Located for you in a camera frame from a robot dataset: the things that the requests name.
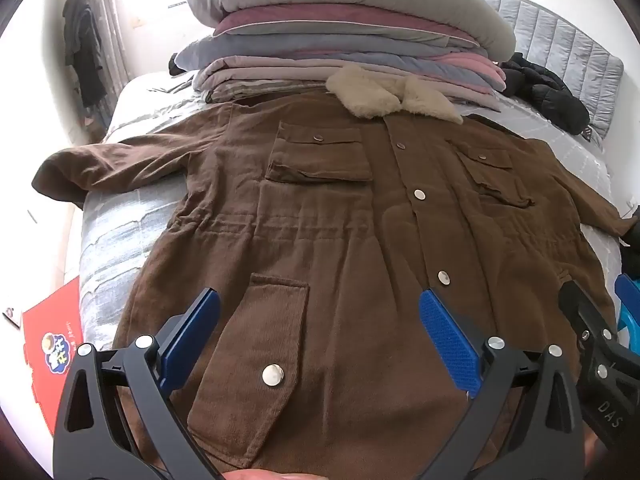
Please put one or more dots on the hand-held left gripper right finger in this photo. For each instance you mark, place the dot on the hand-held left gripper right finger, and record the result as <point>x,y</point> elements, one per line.
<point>450,345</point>

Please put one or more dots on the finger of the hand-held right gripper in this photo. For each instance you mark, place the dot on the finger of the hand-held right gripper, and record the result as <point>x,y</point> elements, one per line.
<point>629,290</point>
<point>580,310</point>

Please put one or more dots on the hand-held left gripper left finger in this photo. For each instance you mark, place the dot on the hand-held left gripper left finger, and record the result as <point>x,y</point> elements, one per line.
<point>192,340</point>

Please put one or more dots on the brown coat with fleece collar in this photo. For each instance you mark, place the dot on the brown coat with fleece collar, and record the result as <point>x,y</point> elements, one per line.
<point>350,240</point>

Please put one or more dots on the hanging dark clothes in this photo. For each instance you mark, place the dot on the hanging dark clothes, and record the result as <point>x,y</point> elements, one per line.
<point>85,50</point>

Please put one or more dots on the blue plastic stool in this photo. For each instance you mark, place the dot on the blue plastic stool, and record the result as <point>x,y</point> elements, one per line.
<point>631,332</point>

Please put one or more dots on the bed with grey quilted cover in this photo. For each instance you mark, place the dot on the bed with grey quilted cover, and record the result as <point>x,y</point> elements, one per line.
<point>115,230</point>

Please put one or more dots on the red cardboard box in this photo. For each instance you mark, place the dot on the red cardboard box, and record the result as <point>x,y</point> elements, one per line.
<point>47,350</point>

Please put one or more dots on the black puffer jacket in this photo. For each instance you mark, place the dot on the black puffer jacket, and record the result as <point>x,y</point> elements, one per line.
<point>550,95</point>

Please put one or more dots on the grey padded headboard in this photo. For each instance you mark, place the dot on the grey padded headboard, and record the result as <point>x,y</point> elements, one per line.
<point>560,45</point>

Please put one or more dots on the pink folded blanket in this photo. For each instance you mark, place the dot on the pink folded blanket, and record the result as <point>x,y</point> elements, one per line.
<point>480,67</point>

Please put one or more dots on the dark navy cloth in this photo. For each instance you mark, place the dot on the dark navy cloth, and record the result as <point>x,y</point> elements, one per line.
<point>176,65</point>

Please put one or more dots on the beige folded blanket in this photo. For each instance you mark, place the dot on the beige folded blanket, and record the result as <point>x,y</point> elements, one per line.
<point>260,72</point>

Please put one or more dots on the blue-grey folded blanket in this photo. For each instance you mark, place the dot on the blue-grey folded blanket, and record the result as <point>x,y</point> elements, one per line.
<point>260,47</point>

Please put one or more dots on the grey patterned curtain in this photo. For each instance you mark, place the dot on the grey patterned curtain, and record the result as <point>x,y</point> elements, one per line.
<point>112,35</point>

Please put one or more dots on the maroon folded blanket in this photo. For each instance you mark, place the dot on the maroon folded blanket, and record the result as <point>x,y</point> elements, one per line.
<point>310,17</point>

